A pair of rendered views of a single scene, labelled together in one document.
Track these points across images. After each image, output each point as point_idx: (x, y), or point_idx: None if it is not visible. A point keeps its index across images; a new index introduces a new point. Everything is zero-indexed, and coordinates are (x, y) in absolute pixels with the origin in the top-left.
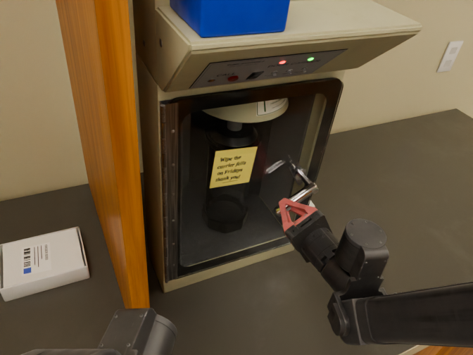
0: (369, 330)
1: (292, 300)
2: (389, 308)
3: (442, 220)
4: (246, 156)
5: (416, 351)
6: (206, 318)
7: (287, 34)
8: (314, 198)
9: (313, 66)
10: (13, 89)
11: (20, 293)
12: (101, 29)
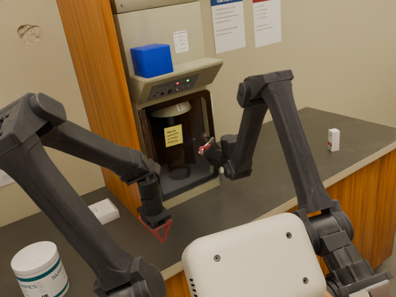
0: (234, 164)
1: (222, 201)
2: (235, 150)
3: None
4: (177, 129)
5: (288, 207)
6: (181, 217)
7: (174, 72)
8: None
9: (191, 83)
10: None
11: None
12: (118, 82)
